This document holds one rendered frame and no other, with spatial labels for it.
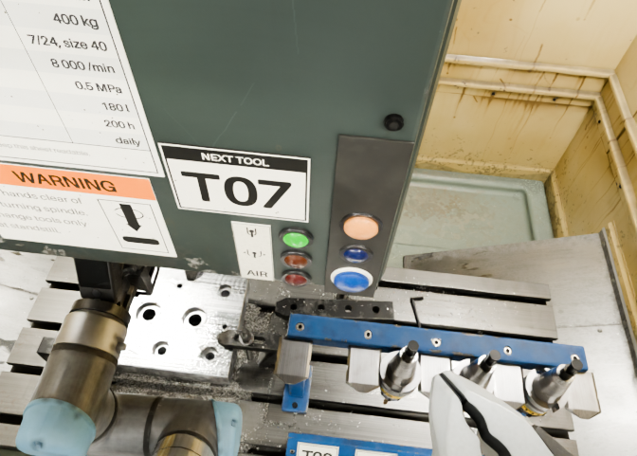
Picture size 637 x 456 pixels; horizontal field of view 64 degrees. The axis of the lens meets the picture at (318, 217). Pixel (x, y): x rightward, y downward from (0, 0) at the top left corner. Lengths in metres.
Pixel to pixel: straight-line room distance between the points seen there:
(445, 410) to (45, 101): 0.30
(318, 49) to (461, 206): 1.60
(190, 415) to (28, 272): 1.09
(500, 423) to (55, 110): 0.32
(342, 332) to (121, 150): 0.55
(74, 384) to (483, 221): 1.46
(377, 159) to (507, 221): 1.56
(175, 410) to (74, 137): 0.42
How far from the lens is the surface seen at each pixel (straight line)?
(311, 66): 0.28
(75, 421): 0.63
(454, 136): 1.77
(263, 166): 0.34
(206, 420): 0.69
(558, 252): 1.56
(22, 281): 1.69
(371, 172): 0.33
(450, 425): 0.32
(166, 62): 0.30
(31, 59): 0.33
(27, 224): 0.49
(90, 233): 0.47
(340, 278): 0.43
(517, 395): 0.87
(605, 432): 1.38
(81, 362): 0.64
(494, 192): 1.92
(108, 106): 0.34
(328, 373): 1.15
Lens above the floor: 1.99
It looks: 54 degrees down
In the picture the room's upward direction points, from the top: 3 degrees clockwise
